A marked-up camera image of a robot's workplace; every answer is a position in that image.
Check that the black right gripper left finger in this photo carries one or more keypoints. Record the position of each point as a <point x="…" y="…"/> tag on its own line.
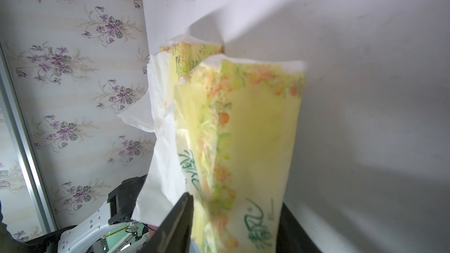
<point x="174" y="234"/>

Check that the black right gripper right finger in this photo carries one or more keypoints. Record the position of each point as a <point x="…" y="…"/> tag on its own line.
<point x="292" y="238"/>

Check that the yellow tissue pack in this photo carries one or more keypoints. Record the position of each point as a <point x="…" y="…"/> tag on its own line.
<point x="228" y="140"/>
<point x="174" y="62"/>

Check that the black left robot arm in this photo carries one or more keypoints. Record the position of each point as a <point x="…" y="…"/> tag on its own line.
<point x="110" y="229"/>

